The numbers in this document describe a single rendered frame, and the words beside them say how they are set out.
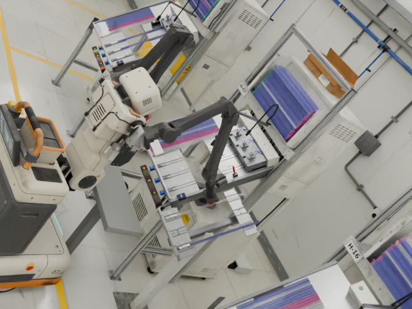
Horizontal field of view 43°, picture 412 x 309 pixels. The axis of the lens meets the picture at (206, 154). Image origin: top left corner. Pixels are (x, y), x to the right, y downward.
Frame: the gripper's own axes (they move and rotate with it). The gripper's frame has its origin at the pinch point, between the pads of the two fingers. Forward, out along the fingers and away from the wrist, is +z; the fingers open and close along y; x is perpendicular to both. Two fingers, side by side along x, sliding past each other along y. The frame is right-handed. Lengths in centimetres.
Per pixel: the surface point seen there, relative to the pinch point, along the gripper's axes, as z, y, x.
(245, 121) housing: 2, 58, -48
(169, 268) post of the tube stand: 34.2, -12.3, 32.8
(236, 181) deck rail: 9.2, 17.3, -24.3
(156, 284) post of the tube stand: 45, -13, 42
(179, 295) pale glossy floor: 101, 2, 26
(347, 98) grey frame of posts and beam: -40, 14, -93
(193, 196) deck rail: 10.5, 17.0, 5.4
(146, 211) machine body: 68, 59, 30
